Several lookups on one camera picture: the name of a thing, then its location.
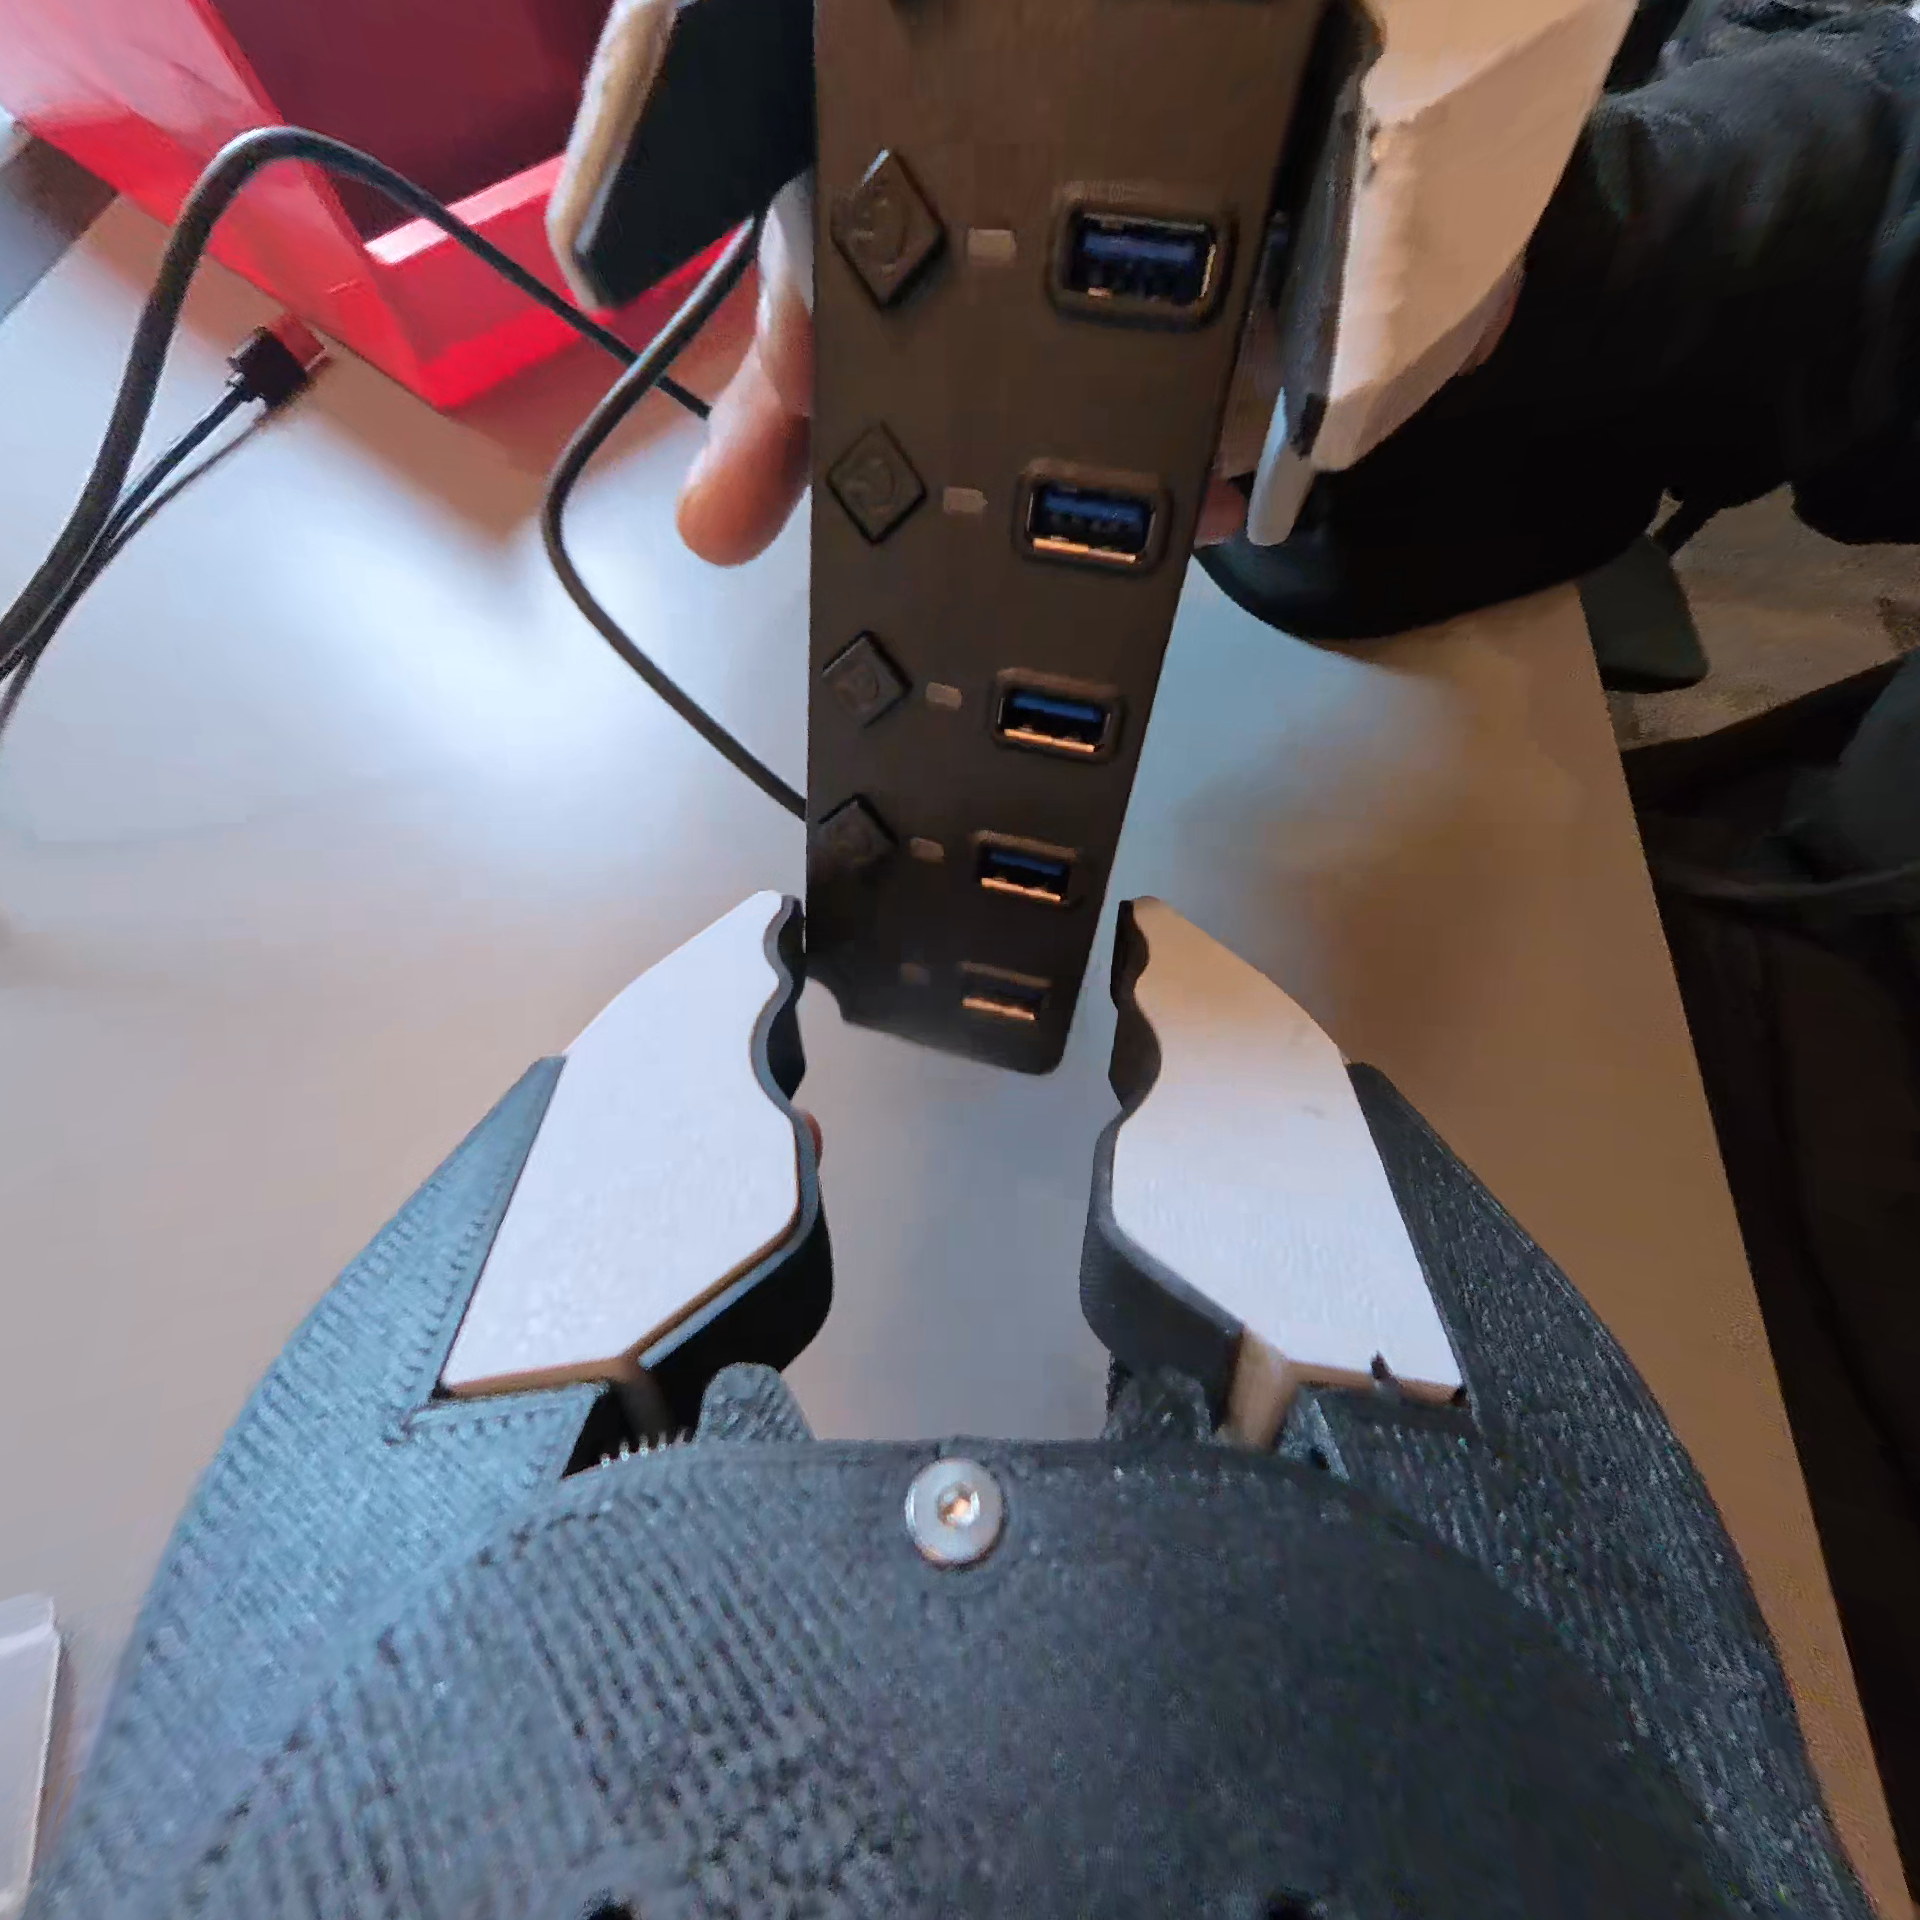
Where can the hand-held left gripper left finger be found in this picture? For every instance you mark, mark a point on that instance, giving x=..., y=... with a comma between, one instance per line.
x=645, y=1200

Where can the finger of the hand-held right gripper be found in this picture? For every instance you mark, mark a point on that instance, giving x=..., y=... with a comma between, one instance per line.
x=1470, y=182
x=579, y=182

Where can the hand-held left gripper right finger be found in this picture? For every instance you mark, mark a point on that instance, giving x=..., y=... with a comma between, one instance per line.
x=1276, y=1200

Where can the red plastic bin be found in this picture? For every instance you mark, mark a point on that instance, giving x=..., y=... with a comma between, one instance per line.
x=148, y=91

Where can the black usb hub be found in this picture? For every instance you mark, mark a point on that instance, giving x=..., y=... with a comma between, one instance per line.
x=960, y=600

